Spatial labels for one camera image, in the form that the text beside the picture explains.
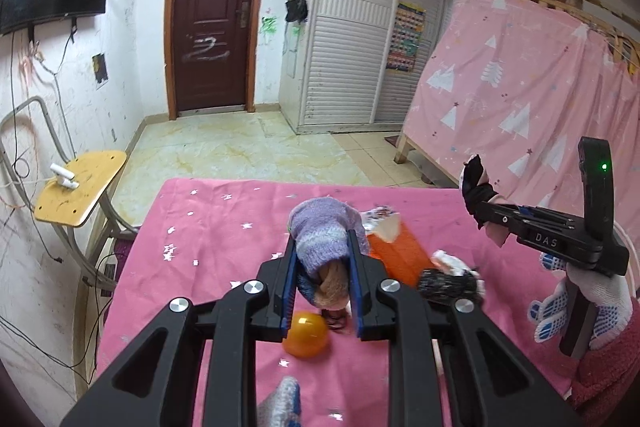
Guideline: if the wooden bed frame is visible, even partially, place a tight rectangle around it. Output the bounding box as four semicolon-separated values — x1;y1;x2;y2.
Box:
392;0;640;168

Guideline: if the white plastic gadget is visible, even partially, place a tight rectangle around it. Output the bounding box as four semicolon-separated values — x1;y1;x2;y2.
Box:
48;162;80;189

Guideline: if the black floor cable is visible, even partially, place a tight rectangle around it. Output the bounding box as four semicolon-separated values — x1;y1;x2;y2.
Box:
0;313;92;390

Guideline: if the dark brown door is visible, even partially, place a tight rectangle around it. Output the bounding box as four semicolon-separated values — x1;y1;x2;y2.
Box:
164;0;274;121

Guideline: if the person's right hand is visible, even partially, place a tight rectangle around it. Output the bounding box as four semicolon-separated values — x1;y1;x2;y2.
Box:
529;251;635;352

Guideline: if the white power strip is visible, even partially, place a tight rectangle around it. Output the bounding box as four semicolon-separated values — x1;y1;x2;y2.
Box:
98;252;121;299

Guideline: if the pink star tablecloth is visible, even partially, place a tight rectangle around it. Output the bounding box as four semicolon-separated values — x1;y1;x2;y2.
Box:
94;178;603;427

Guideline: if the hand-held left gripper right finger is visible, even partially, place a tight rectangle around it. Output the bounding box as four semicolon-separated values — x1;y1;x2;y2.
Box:
346;229;583;427

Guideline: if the black crumpled wrapper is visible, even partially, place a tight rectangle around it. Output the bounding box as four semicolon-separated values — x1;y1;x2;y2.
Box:
417;269;482;307

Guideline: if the white printed snack wrapper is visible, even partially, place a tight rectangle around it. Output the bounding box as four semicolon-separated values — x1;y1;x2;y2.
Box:
361;206;402;243

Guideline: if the orange cardboard box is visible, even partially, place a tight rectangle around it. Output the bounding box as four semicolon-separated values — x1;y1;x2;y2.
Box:
367;219;432;289

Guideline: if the purple knitted sock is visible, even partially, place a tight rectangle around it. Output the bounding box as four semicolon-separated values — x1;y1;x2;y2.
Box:
289;197;372;311

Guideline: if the person's right forearm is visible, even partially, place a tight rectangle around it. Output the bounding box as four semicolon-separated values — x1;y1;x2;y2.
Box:
570;317;640;414

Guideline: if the dark hair tie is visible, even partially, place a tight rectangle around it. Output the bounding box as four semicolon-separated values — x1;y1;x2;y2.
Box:
324;314;352;334

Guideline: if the orange plastic ball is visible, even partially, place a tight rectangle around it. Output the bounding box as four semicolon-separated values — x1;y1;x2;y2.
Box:
282;312;330;361

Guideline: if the black and pink cloth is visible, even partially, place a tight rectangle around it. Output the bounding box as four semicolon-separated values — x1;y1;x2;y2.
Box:
460;154;510;249

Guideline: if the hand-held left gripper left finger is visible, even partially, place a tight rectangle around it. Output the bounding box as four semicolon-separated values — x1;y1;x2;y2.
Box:
60;234;301;427

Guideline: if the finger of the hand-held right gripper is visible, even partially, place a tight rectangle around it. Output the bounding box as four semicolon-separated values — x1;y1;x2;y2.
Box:
475;201;523;234

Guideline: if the pink tree print curtain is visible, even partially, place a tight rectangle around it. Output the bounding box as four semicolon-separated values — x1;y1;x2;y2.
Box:
402;0;640;260

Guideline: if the open wall socket box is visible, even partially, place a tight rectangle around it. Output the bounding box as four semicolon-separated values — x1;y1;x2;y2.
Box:
91;52;110;84

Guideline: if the colourful chart poster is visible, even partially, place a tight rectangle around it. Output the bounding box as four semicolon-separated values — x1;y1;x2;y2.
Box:
385;2;427;73

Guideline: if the white crumpled paper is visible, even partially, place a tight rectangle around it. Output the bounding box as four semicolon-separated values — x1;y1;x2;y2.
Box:
430;249;487;295

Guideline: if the yellow wooden seat chair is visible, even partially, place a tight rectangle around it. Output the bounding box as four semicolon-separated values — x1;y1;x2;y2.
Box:
0;96;142;295

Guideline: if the white louvred wardrobe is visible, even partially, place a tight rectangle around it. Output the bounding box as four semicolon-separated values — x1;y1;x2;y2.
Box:
279;0;499;136

